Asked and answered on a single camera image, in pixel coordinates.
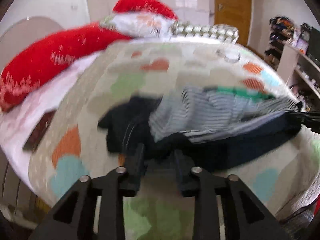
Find striped navy child pants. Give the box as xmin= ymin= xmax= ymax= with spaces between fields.
xmin=98 ymin=86 xmax=303 ymax=172

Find white shelf unit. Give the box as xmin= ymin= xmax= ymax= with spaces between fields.
xmin=276 ymin=44 xmax=319 ymax=100

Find heart pattern quilt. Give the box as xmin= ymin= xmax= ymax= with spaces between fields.
xmin=29 ymin=40 xmax=319 ymax=239

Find black smartphone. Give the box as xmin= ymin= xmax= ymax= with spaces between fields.
xmin=23 ymin=110 xmax=56 ymax=152

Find desk clock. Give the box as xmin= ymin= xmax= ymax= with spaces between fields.
xmin=300 ymin=23 xmax=311 ymax=43

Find shoe rack with clothes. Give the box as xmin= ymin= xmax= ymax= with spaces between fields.
xmin=264 ymin=16 xmax=300 ymax=70

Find pink white bedsheet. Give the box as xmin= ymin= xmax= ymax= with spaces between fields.
xmin=1 ymin=51 xmax=101 ymax=192

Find olive white-dotted bolster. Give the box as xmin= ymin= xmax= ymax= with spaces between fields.
xmin=170 ymin=21 xmax=239 ymax=43

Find wooden door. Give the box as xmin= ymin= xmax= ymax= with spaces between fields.
xmin=214 ymin=0 xmax=252 ymax=46

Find long red pillow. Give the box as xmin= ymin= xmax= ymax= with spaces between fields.
xmin=1 ymin=22 xmax=131 ymax=112

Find beige round headboard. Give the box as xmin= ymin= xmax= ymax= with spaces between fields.
xmin=0 ymin=16 xmax=63 ymax=70

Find floral white pillow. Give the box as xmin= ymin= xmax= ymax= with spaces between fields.
xmin=100 ymin=12 xmax=175 ymax=38

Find red pillow at back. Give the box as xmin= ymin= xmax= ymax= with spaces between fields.
xmin=112 ymin=0 xmax=178 ymax=20

